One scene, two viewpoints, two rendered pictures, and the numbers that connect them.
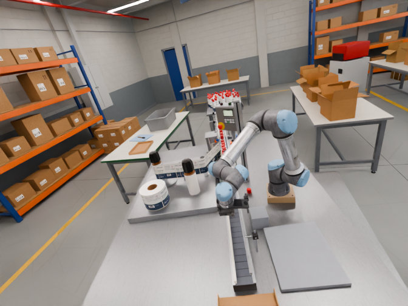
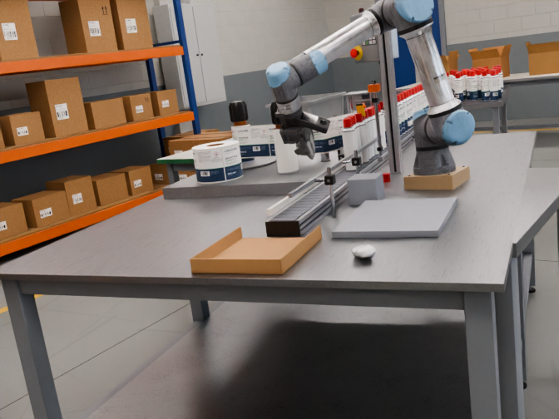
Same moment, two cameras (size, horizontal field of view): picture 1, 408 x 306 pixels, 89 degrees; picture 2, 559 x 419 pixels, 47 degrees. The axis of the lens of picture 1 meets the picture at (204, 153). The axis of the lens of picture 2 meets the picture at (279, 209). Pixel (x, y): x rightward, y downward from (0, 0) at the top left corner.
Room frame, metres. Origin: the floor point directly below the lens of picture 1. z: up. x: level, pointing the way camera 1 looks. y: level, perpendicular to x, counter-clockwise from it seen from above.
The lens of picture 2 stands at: (-1.19, -0.60, 1.35)
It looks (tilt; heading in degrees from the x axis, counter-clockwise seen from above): 13 degrees down; 18
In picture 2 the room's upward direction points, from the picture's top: 8 degrees counter-clockwise
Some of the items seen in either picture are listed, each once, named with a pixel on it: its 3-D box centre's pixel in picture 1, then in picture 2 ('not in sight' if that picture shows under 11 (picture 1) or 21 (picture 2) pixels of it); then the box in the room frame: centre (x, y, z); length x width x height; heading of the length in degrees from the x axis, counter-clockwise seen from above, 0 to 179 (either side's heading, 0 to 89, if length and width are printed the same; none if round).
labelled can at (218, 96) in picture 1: (222, 98); (464, 84); (3.84, -0.56, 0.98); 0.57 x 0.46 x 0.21; 83
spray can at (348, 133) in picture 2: not in sight; (349, 145); (1.29, -0.14, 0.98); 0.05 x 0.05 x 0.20
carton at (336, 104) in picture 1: (337, 100); not in sight; (2.42, -1.76, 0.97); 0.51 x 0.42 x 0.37; 77
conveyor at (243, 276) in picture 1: (229, 183); (358, 170); (1.40, -0.15, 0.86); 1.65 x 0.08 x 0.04; 173
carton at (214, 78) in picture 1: (213, 77); (490, 62); (7.05, -0.85, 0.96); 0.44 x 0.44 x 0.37; 69
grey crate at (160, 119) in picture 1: (162, 119); (308, 112); (3.64, 0.59, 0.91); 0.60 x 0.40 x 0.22; 165
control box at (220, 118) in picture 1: (229, 116); (373, 36); (1.49, -0.24, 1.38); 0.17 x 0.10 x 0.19; 48
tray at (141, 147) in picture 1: (141, 147); not in sight; (2.75, 0.84, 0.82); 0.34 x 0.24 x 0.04; 167
